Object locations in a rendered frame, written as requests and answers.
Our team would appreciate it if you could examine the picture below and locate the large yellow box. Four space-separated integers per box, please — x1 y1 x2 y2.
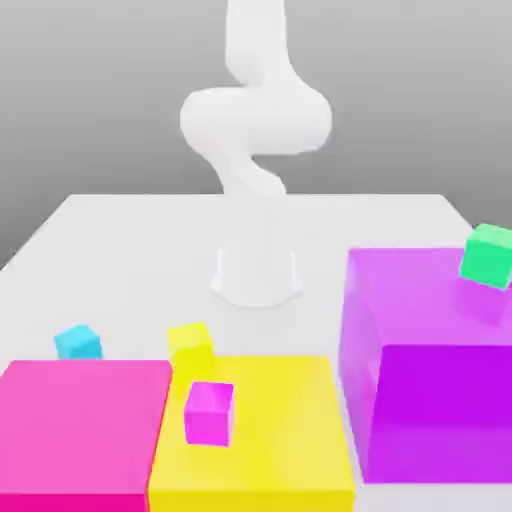
146 354 357 512

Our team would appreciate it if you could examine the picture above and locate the small yellow cube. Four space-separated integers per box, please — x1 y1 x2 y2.
166 321 216 373

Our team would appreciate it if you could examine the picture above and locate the small cyan cube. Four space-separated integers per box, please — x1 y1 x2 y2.
53 324 104 361

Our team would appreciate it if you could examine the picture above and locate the large purple box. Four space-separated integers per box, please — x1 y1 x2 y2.
336 246 512 485

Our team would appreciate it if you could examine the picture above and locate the small magenta cube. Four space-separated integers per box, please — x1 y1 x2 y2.
183 380 236 448

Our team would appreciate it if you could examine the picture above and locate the large pink box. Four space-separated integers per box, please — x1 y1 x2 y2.
0 358 174 512

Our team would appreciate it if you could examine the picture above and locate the small green cube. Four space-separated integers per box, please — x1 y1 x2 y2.
458 222 512 291

